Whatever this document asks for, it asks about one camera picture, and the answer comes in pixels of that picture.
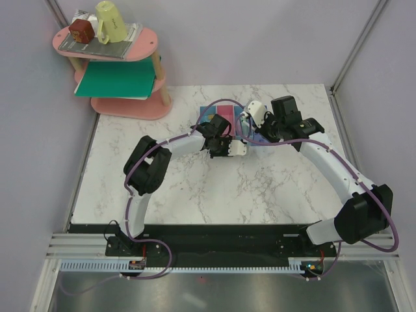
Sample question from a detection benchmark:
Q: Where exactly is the light blue drawer bin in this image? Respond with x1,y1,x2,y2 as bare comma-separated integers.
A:
233,105,253,138

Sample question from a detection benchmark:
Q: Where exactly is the pink drawer bin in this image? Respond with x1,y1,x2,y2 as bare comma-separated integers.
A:
216,105,235,137

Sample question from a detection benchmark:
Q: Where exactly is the purple drawer bin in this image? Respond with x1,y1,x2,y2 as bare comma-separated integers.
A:
248,122,268,146

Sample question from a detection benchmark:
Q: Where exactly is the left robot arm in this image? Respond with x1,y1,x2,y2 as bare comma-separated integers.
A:
120,114,231,255

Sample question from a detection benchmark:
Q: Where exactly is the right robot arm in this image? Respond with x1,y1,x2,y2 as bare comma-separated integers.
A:
245,96,393,256

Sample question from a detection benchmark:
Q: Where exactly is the pink wooden tiered shelf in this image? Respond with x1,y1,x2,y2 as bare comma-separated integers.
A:
53,27,172,120

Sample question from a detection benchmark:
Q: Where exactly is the green folder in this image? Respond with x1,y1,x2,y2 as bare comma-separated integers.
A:
74,60,155,99

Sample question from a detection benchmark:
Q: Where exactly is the grey magazine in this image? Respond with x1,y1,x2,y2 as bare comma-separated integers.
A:
58,10,143,59

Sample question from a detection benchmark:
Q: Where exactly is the yellow mug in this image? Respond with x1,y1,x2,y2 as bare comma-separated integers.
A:
96,1,128,44

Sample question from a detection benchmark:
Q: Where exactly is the red brown cube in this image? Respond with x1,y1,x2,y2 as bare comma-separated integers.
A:
68,19,95,44

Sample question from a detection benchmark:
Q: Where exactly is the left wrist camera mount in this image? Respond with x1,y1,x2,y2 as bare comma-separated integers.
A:
227,140,248,157

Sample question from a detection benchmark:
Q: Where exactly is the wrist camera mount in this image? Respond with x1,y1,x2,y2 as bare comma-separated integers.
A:
227,140,248,157
242,100,268,129

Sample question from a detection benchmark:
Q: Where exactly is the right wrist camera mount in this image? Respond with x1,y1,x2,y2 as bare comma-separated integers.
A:
242,100,268,129

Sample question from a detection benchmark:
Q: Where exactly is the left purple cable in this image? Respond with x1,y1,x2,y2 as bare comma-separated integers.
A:
123,97,250,281

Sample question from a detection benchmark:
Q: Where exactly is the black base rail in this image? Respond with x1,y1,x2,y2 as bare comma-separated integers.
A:
105,224,336,268

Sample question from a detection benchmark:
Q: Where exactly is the white cable duct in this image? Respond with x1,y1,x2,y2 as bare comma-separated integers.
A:
59,259,313,274

